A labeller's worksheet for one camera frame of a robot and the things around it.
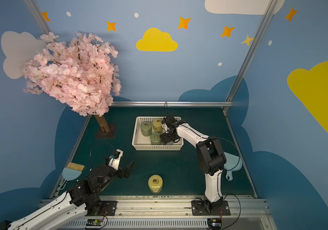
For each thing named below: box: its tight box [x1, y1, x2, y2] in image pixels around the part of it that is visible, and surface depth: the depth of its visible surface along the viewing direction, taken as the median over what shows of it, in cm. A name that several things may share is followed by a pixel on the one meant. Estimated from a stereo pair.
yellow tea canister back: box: [152, 117, 164, 133], surface depth 104 cm
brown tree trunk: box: [94, 114, 110, 133], surface depth 98 cm
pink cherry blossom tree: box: [22, 32, 122, 117], surface depth 66 cm
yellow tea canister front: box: [148, 174, 164, 194], surface depth 77 cm
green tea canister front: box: [149, 132, 163, 146], surface depth 95 cm
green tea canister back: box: [140, 121, 153, 137], surface depth 103 cm
